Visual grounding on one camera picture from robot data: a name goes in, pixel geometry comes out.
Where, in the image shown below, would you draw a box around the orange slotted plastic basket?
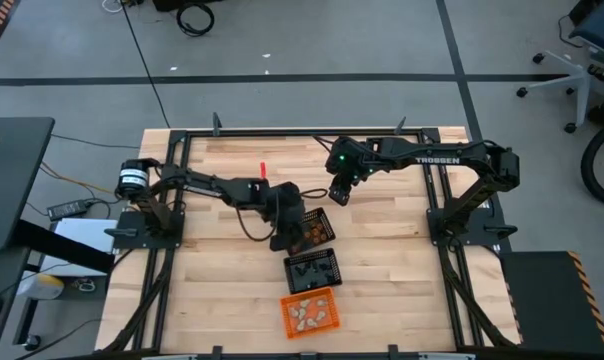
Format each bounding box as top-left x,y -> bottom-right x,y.
279,286 -> 342,341

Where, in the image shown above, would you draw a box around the thin black floor cable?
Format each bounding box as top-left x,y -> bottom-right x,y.
50,132 -> 142,150

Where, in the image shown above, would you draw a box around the long black floor cable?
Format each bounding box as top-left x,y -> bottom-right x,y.
119,0 -> 172,129

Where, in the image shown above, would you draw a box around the black cable coil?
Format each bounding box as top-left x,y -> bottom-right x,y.
175,1 -> 216,38

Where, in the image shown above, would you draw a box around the black desk crossbeam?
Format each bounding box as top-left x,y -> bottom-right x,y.
11,218 -> 117,275

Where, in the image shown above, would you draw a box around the white yellow bottle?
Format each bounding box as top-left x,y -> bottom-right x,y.
17,272 -> 66,302

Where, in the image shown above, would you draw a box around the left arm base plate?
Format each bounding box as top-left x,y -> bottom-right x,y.
104,209 -> 186,250

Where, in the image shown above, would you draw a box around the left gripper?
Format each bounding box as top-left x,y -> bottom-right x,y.
258,180 -> 308,253

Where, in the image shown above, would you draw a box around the black slotted plastic basket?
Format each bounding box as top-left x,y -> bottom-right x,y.
282,247 -> 344,296
285,206 -> 337,255

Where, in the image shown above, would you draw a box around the black power adapter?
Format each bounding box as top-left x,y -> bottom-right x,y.
46,198 -> 96,222

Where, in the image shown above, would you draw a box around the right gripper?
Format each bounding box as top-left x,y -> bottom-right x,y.
327,169 -> 363,207

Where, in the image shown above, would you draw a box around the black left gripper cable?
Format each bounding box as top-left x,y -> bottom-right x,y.
234,187 -> 329,243

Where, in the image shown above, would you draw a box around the black desk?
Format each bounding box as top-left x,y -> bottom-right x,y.
0,116 -> 56,252

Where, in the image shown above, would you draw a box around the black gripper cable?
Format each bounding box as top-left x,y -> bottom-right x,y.
234,187 -> 329,243
312,134 -> 336,154

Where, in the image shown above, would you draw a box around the black floor equipment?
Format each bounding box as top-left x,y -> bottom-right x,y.
151,0 -> 224,13

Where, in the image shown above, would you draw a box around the black corrugated hose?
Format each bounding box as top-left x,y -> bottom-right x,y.
579,123 -> 604,211

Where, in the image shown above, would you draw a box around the black hazard-striped platform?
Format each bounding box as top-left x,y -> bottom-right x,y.
498,249 -> 604,357

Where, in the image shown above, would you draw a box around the yellow floor cable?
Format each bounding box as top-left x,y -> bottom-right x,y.
37,160 -> 121,197

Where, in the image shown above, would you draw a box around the black aluminium table frame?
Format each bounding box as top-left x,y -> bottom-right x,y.
101,127 -> 522,360

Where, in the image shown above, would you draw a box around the white box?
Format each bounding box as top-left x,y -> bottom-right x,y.
37,217 -> 119,277

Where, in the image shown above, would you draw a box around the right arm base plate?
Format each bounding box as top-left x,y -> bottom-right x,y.
426,207 -> 518,247

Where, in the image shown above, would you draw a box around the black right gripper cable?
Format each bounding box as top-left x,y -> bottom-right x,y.
312,134 -> 336,154

